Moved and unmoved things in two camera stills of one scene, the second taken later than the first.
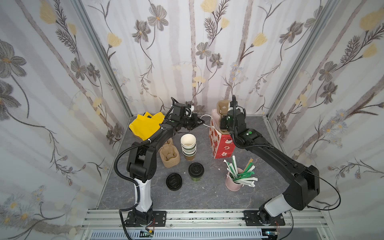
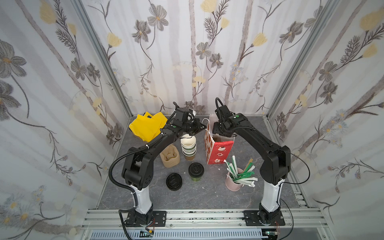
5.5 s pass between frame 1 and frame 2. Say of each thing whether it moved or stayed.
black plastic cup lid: stayed
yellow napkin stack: stayed
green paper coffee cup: stayed
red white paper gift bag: moved
